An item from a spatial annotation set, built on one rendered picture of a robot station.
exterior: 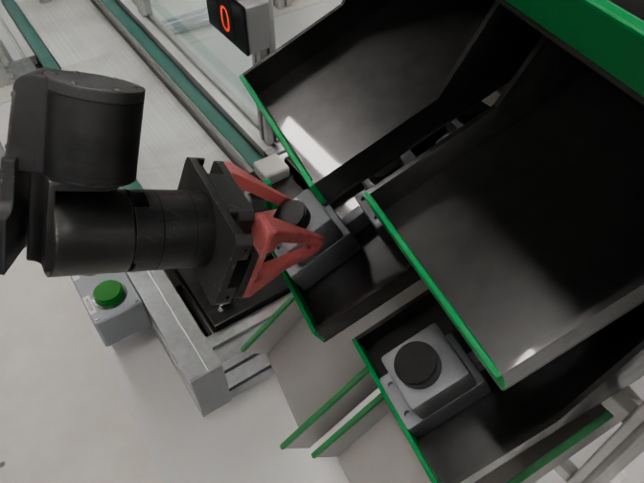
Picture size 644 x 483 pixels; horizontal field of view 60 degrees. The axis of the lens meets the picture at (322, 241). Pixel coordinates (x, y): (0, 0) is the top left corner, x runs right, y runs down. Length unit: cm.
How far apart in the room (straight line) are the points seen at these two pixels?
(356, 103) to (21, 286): 76
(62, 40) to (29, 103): 118
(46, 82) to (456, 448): 35
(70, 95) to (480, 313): 25
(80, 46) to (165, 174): 53
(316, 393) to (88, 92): 42
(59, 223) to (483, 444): 31
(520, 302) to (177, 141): 91
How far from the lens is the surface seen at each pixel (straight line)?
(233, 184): 42
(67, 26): 160
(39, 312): 100
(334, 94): 40
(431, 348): 38
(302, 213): 45
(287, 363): 67
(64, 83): 35
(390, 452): 61
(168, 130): 116
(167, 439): 82
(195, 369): 74
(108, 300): 82
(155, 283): 83
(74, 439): 86
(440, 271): 31
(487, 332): 30
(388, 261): 48
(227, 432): 81
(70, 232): 37
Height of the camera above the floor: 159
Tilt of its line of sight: 48 degrees down
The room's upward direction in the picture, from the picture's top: straight up
